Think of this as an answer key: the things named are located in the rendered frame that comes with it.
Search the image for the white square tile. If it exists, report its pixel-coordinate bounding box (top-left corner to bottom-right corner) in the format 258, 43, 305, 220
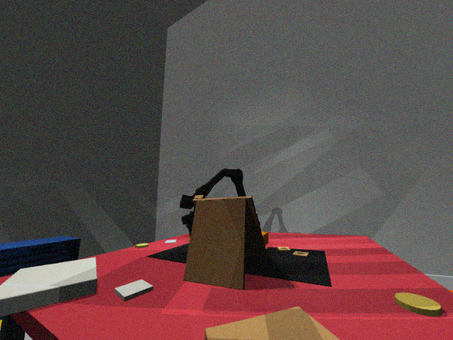
114, 280, 154, 301

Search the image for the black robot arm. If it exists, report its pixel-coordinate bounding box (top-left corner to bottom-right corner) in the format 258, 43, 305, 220
180, 169, 246, 224

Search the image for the white flat rectangular board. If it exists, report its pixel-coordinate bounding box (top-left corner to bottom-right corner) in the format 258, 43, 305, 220
0, 257, 97, 317

